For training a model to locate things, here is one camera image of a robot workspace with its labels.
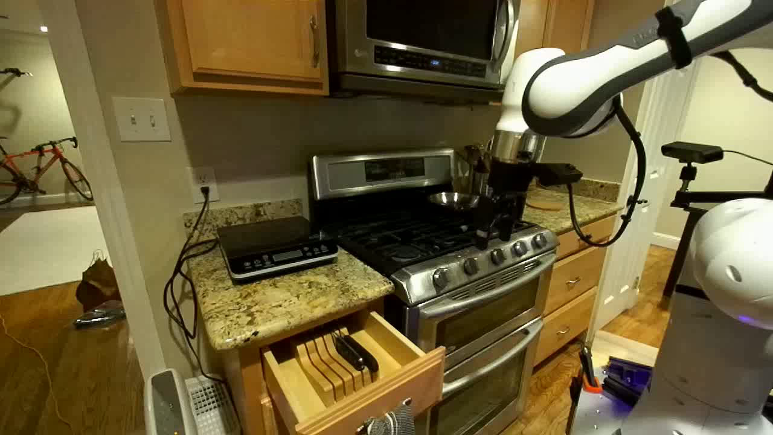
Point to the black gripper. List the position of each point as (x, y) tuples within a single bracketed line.
[(510, 184)]

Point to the wooden kitchen drawer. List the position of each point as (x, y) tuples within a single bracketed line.
[(388, 364)]

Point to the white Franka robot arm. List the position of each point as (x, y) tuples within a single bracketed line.
[(581, 80)]

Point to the wooden cabinet drawer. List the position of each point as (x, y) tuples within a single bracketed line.
[(593, 234), (563, 328), (573, 280)]

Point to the steel frying pan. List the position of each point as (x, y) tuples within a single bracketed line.
[(453, 200)]

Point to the utensil holder with utensils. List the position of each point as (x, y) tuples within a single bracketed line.
[(475, 166)]

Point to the granite countertop beside door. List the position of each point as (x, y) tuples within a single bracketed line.
[(563, 206)]

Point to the stainless steel gas stove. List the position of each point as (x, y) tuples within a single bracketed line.
[(475, 316)]

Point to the white door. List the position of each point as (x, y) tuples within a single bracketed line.
[(644, 201)]

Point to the stainless steel microwave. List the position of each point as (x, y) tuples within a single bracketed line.
[(426, 41)]

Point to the robot stand platform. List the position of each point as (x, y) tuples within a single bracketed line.
[(604, 402)]

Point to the wooden knife organiser insert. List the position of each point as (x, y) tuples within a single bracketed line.
[(327, 367)]

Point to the grey striped towel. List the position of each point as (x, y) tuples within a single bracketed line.
[(388, 422)]

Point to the black induction cooktop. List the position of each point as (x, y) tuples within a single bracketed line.
[(273, 245)]

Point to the granite countertop with cooktop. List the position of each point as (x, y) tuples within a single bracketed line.
[(280, 306)]

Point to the white space heater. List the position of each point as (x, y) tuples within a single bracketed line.
[(167, 402)]

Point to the brown bag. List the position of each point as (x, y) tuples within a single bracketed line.
[(97, 281)]

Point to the red bicycle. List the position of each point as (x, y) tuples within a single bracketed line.
[(50, 160)]

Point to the black camera on tripod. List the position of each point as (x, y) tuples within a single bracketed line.
[(691, 151)]

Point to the narrow wooden wall cabinet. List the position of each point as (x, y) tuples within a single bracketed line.
[(563, 21)]

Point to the white wall outlet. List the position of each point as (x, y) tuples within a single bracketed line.
[(207, 187)]

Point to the white light switch plate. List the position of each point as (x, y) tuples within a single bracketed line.
[(140, 119)]

